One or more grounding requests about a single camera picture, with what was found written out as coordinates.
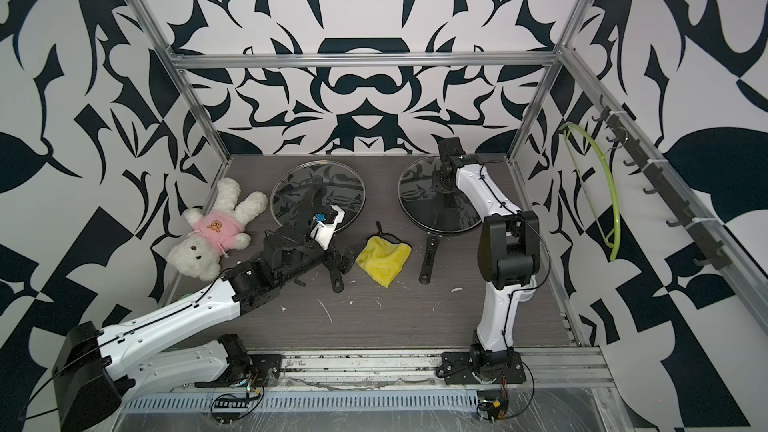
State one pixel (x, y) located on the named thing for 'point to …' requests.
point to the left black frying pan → (322, 199)
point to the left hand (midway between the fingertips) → (348, 225)
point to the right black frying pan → (432, 244)
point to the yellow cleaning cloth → (383, 260)
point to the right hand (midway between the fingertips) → (445, 179)
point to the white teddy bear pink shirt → (215, 233)
